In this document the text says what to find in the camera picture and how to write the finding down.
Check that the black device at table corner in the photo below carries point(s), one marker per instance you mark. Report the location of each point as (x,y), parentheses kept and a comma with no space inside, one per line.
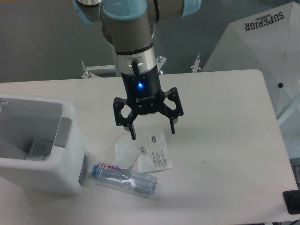
(292,201)

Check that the paper inside trash can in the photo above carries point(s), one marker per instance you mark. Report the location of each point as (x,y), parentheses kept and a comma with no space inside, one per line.
(40,150)

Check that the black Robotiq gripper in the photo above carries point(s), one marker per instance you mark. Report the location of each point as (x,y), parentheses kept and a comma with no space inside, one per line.
(142,91)

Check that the white Superior umbrella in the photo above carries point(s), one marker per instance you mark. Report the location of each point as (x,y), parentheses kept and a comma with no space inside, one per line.
(269,42)

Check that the white plastic wrapper bag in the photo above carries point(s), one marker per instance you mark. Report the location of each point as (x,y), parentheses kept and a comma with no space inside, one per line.
(149,151)

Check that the white metal mounting frame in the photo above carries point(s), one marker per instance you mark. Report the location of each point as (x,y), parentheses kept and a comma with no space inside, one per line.
(123,64)

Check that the clear plastic water bottle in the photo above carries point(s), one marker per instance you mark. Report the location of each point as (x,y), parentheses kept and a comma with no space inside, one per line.
(125,180)

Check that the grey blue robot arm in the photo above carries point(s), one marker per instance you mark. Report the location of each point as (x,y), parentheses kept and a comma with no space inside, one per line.
(128,25)

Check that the white plastic trash can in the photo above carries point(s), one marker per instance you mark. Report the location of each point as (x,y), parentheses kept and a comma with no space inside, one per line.
(24,118)

